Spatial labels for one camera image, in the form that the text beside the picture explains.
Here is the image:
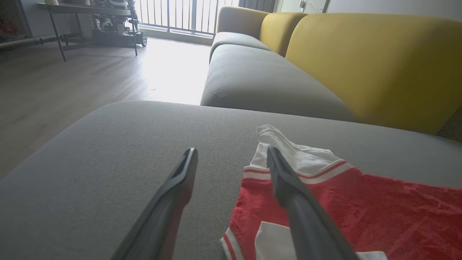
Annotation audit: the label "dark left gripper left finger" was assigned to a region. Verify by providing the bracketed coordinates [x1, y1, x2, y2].
[111, 147, 198, 260]

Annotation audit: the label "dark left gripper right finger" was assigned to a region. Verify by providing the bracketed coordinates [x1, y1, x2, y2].
[266, 146, 359, 260]

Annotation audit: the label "red shirt striped white sleeves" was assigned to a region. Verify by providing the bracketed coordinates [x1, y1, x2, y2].
[220, 125, 462, 260]

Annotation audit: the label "grey fabric ottoman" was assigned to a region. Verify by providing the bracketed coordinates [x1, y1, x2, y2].
[0, 100, 462, 260]

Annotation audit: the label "dark grey cushion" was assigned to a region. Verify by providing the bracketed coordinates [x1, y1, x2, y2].
[437, 107, 462, 143]

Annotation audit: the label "large yellow sofa backrest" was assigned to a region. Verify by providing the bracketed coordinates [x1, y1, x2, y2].
[285, 14, 462, 135]

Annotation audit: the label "wheeled robot machine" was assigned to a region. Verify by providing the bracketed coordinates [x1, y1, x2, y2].
[92, 0, 148, 47]

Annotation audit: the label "small yellow sofa backrest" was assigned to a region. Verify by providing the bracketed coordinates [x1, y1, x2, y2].
[260, 12, 307, 57]

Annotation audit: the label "short grey sofa seat cushion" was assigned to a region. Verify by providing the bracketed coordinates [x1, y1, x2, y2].
[209, 32, 271, 62]

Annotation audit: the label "balcony window railing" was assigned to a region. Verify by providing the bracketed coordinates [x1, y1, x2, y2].
[135, 0, 240, 36]

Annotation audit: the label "dark grey curtain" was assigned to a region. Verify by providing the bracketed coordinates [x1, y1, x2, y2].
[238, 0, 278, 13]

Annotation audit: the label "dark metal frame table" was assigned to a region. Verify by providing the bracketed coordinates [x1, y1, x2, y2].
[36, 3, 139, 62]

